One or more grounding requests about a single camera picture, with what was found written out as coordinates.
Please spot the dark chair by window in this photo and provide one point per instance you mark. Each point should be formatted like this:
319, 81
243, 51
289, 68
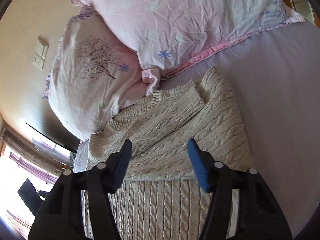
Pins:
31, 198

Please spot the wooden headboard shelf unit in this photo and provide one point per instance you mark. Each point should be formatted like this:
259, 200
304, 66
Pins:
305, 9

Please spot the beige cable-knit sweater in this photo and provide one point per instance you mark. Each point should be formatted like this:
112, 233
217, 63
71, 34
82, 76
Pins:
160, 197

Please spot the window with purple curtain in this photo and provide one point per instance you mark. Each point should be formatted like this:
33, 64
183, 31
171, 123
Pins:
39, 161

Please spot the pink pillow with tree print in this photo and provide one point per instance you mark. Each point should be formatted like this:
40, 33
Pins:
94, 76

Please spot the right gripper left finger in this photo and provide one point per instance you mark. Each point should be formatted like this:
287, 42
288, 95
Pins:
61, 216

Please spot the white wall switch plate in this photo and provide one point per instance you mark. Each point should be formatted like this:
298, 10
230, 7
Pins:
40, 53

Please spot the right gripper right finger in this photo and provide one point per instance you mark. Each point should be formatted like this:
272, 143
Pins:
242, 204

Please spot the pink pillow with flowers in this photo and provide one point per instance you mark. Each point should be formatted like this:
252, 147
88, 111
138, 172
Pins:
173, 35

